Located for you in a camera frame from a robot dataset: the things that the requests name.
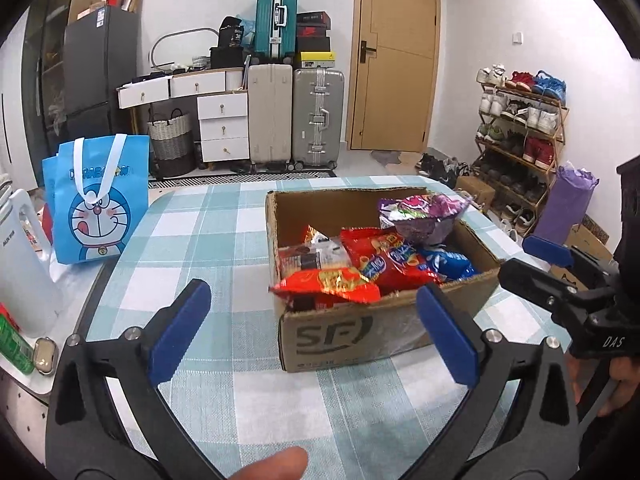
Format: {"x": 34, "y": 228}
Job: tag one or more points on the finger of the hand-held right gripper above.
{"x": 530, "y": 280}
{"x": 547, "y": 250}

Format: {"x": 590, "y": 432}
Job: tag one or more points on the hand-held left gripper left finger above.
{"x": 182, "y": 330}

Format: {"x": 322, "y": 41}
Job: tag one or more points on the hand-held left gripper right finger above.
{"x": 447, "y": 335}

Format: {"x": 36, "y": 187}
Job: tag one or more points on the blue cookie packet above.
{"x": 450, "y": 262}

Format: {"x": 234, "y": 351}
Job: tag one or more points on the red cone chips bag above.
{"x": 380, "y": 260}

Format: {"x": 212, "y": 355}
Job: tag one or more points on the red yellow snack packet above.
{"x": 325, "y": 282}

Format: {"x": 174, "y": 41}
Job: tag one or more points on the red snack bag white label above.
{"x": 320, "y": 255}

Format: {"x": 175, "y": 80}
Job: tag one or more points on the person's right hand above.
{"x": 625, "y": 380}

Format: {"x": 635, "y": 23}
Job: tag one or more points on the person's left hand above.
{"x": 270, "y": 465}

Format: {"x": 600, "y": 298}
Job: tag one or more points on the printed flat cardboard box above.
{"x": 590, "y": 240}

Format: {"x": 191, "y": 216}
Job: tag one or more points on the small brown cardboard box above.
{"x": 475, "y": 192}

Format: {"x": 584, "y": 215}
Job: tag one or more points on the white side table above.
{"x": 75, "y": 295}

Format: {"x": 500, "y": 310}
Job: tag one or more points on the heap of dark shoes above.
{"x": 442, "y": 170}

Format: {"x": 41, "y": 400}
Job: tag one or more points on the shoe rack with shoes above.
{"x": 520, "y": 120}

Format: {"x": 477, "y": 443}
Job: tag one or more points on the small beige case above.
{"x": 44, "y": 356}

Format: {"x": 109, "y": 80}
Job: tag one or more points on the blue cartoon tote bag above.
{"x": 100, "y": 210}

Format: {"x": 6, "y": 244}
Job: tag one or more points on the black white striped rug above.
{"x": 240, "y": 176}

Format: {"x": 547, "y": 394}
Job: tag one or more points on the green bottle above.
{"x": 15, "y": 347}

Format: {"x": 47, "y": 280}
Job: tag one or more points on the red plastic bag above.
{"x": 47, "y": 222}

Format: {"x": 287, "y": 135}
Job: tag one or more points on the woven basket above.
{"x": 172, "y": 145}

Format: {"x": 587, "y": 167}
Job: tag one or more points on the grey rag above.
{"x": 386, "y": 157}

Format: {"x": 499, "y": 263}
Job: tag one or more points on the white drawer unit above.
{"x": 222, "y": 130}

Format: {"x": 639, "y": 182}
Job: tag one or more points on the wooden door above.
{"x": 395, "y": 85}

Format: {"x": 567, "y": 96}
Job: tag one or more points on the beige suitcase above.
{"x": 270, "y": 115}

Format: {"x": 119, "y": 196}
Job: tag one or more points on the white vanity desk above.
{"x": 150, "y": 92}

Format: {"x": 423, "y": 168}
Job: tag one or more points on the silver suitcase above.
{"x": 317, "y": 120}

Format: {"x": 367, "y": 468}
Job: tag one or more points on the small white basket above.
{"x": 199, "y": 61}

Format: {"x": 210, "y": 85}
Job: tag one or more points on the black square box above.
{"x": 226, "y": 57}

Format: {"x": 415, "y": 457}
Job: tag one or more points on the grey refrigerator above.
{"x": 100, "y": 60}

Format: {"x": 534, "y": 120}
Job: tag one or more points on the yellow black box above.
{"x": 316, "y": 60}

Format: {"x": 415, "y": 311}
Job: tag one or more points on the dark glass cabinet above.
{"x": 50, "y": 60}

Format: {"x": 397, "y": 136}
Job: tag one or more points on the black labelled box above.
{"x": 231, "y": 32}

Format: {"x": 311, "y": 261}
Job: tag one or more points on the blue plastic bag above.
{"x": 249, "y": 30}

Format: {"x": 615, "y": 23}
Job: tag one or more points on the red black shoebox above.
{"x": 313, "y": 32}

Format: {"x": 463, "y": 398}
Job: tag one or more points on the teal suitcase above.
{"x": 275, "y": 20}

